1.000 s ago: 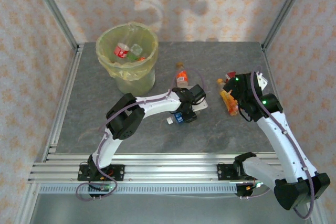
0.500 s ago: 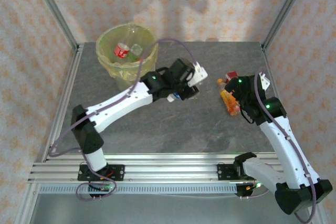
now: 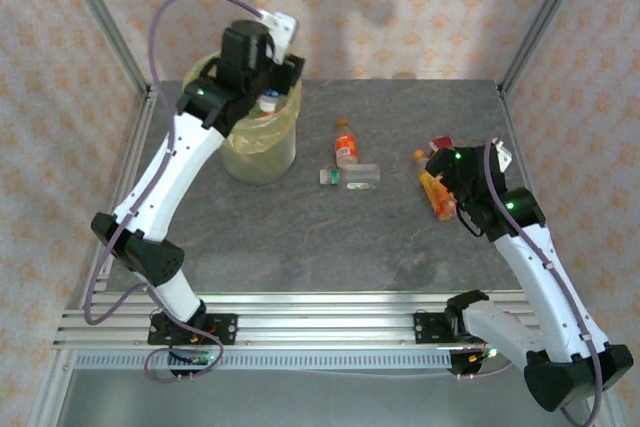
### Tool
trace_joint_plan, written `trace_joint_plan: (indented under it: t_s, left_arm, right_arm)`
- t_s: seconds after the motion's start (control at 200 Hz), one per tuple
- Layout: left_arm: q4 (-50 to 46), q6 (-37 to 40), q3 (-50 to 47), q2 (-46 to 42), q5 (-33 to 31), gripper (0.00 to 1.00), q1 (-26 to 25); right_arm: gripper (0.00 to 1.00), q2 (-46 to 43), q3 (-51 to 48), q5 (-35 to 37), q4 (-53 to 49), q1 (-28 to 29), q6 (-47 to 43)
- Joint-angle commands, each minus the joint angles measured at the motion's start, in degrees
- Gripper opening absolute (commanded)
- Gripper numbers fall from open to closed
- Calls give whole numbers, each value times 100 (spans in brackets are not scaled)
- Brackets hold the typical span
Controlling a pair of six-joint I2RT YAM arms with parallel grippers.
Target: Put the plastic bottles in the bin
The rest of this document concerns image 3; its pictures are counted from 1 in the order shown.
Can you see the orange juice plastic bottle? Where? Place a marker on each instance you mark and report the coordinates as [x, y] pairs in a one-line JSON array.
[[440, 202]]

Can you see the orange label plastic bottle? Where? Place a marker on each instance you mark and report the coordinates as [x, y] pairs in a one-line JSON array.
[[346, 146]]

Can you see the yellow-lined trash bin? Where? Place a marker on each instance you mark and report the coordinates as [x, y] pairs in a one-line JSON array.
[[272, 132]]

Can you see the clear bottle with green label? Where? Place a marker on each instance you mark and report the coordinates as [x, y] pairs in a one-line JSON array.
[[360, 177]]

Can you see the small green LED circuit board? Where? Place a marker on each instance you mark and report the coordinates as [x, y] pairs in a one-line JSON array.
[[197, 358], [487, 353]]

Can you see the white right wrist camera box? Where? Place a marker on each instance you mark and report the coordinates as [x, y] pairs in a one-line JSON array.
[[502, 157]]

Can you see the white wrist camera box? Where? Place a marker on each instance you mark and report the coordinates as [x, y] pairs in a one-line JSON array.
[[280, 32], [502, 157]]

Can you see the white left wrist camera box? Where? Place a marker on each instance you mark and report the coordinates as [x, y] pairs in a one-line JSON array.
[[280, 32]]

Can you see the aluminium frame post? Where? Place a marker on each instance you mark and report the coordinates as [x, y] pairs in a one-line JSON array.
[[545, 17], [100, 12]]

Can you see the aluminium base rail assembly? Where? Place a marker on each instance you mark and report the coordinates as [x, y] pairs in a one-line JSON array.
[[325, 319]]

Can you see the aluminium front frame leg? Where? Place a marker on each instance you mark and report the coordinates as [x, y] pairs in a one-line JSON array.
[[50, 392]]

